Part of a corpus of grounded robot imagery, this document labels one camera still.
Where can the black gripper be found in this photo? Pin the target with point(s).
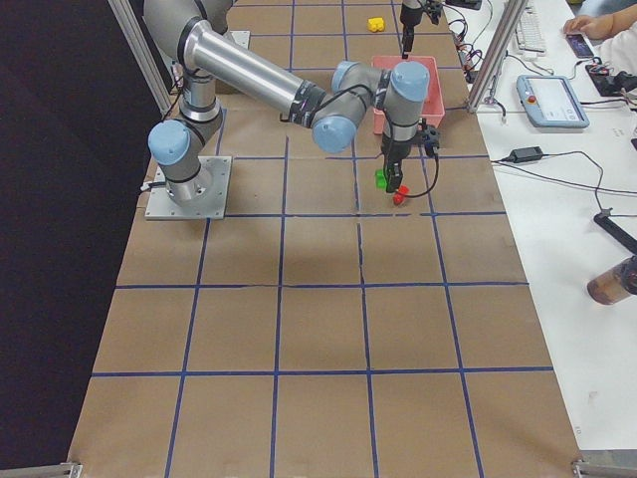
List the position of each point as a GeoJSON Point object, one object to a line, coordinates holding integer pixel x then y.
{"type": "Point", "coordinates": [392, 151]}
{"type": "Point", "coordinates": [410, 15]}

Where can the green toy block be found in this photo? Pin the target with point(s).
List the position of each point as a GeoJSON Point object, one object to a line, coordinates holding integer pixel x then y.
{"type": "Point", "coordinates": [380, 179]}

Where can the red toy block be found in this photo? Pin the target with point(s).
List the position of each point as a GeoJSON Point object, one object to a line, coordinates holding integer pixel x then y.
{"type": "Point", "coordinates": [400, 195]}

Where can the yellow toy block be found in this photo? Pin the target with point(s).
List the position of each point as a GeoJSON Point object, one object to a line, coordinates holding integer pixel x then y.
{"type": "Point", "coordinates": [375, 24]}

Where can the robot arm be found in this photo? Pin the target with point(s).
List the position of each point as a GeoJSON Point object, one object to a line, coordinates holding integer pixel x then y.
{"type": "Point", "coordinates": [193, 33]}

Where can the pink plastic box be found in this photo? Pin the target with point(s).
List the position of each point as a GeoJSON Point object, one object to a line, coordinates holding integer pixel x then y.
{"type": "Point", "coordinates": [433, 109]}

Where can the person hand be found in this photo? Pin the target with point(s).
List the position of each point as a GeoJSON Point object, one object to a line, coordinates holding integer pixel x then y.
{"type": "Point", "coordinates": [595, 28]}

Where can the white keyboard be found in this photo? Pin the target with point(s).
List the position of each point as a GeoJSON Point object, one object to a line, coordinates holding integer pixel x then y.
{"type": "Point", "coordinates": [528, 36]}

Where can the black power adapter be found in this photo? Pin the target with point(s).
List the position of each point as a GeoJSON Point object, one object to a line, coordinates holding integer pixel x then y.
{"type": "Point", "coordinates": [524, 154]}

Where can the blue teach pendant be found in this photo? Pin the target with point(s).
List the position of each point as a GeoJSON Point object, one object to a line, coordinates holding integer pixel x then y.
{"type": "Point", "coordinates": [550, 101]}

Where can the black smartphone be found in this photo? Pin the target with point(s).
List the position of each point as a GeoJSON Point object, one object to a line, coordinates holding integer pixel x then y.
{"type": "Point", "coordinates": [579, 46]}

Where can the brown drink bottle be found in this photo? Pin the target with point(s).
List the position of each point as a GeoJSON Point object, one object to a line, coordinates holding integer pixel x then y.
{"type": "Point", "coordinates": [614, 285]}

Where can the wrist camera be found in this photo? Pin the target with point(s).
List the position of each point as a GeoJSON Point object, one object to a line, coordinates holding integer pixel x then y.
{"type": "Point", "coordinates": [433, 9]}
{"type": "Point", "coordinates": [429, 138]}

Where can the aluminium frame post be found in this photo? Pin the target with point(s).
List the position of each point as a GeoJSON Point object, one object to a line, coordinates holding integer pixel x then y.
{"type": "Point", "coordinates": [483, 91]}

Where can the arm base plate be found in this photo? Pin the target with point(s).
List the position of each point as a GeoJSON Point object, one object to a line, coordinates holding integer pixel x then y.
{"type": "Point", "coordinates": [239, 37]}
{"type": "Point", "coordinates": [204, 196]}

